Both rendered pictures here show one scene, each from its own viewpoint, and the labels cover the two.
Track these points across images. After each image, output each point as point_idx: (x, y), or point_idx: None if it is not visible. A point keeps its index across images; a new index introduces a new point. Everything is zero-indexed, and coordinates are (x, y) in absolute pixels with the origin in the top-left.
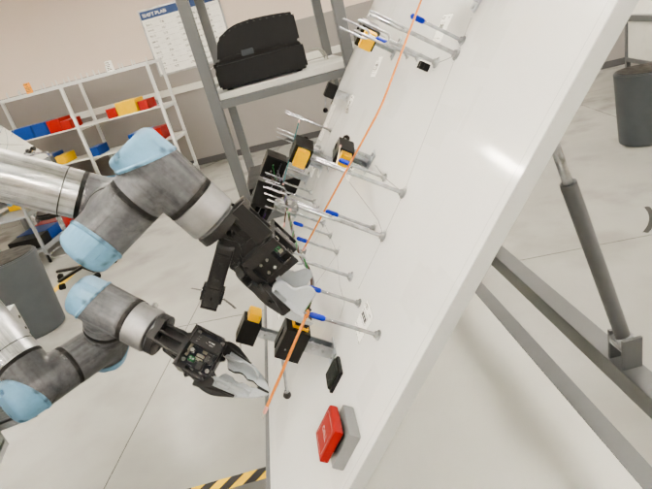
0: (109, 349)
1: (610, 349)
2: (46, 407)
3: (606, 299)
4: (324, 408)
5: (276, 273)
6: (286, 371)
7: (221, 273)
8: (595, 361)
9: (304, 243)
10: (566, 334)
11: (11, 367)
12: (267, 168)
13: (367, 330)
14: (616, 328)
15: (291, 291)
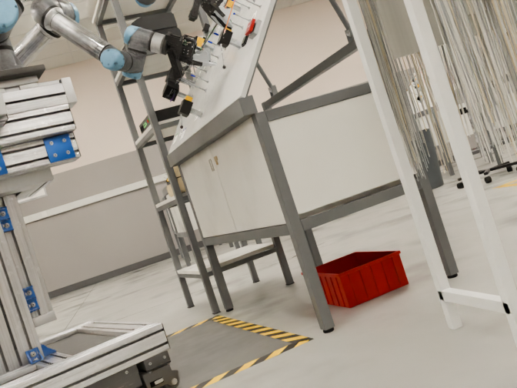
0: (140, 58)
1: (348, 38)
2: (122, 64)
3: (338, 11)
4: (243, 51)
5: (218, 2)
6: (214, 99)
7: (198, 1)
8: (346, 52)
9: (205, 85)
10: (336, 59)
11: (108, 46)
12: (172, 72)
13: (256, 4)
14: (345, 24)
15: (225, 9)
